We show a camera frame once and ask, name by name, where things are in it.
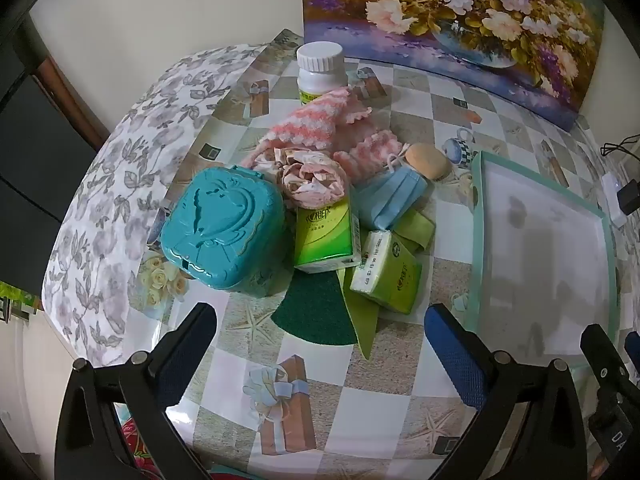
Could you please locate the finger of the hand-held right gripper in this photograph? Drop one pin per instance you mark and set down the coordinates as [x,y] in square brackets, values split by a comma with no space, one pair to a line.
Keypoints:
[633,352]
[605,360]

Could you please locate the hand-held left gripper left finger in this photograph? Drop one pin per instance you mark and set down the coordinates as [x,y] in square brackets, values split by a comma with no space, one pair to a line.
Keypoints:
[182,355]

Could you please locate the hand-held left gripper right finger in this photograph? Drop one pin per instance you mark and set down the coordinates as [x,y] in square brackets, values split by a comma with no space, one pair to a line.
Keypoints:
[455,355]

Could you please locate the light green cloth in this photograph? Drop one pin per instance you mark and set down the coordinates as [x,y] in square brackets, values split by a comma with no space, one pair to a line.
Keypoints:
[362,315]

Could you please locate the white tray with teal rim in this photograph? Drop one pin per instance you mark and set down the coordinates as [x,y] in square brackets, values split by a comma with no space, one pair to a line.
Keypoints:
[545,250]

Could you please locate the green scouring pad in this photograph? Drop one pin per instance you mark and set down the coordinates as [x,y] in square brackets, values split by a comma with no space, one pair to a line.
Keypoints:
[315,315]

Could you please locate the green tissue packet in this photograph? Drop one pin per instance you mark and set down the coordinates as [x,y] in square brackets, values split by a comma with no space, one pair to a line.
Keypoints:
[322,237]
[387,275]

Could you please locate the red floral cloth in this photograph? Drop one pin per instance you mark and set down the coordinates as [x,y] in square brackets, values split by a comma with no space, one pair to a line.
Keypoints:
[137,440]

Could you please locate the checkered printed tablecloth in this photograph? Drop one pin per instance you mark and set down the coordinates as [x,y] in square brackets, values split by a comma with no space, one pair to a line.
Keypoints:
[360,385]

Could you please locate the teal plastic box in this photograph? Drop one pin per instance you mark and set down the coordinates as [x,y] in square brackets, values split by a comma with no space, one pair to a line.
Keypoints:
[220,230]

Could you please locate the black charger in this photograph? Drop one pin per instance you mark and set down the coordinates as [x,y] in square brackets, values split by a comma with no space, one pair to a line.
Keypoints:
[629,199]

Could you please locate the white power strip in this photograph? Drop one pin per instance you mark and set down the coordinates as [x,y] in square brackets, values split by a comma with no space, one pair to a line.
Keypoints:
[612,195]

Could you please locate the blue face mask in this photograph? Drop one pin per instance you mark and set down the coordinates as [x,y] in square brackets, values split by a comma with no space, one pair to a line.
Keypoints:
[390,197]

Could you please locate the beige round sponge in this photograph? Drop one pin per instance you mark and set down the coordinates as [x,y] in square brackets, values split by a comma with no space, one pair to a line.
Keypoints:
[427,160]

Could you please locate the grey floral blanket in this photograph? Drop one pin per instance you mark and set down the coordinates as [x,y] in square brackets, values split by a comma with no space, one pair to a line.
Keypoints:
[125,160]

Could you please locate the pink fabric scrunchie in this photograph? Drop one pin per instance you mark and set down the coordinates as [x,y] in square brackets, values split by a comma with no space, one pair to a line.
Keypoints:
[312,180]

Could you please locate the pink white knitted cloth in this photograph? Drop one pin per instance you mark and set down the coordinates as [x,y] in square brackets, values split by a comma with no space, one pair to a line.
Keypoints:
[312,122]
[367,155]

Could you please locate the dark cabinet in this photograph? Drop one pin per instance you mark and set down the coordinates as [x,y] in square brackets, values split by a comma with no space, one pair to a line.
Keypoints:
[35,160]

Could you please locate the white pill bottle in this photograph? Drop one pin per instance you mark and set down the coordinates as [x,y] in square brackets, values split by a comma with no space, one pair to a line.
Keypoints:
[320,77]

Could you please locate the flower painting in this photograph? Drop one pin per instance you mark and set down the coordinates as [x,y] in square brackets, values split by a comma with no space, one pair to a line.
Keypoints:
[450,25]

